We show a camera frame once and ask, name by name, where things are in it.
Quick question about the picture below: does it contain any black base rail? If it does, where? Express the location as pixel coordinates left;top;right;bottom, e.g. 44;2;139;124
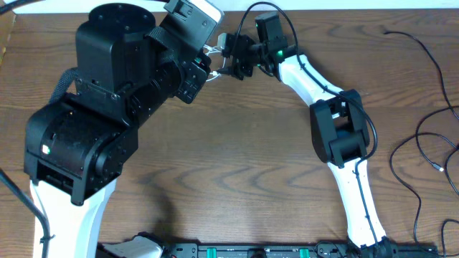
95;232;440;258

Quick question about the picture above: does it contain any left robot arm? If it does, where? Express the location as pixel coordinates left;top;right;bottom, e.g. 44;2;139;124
24;1;224;257

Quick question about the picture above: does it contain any wooden side board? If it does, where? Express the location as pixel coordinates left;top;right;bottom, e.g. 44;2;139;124
1;9;16;64

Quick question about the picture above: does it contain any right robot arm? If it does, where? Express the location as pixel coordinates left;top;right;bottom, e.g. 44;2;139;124
218;11;397;257

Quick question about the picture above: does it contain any black USB cable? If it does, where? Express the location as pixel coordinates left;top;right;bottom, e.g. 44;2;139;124
383;30;459;173
389;132;459;258

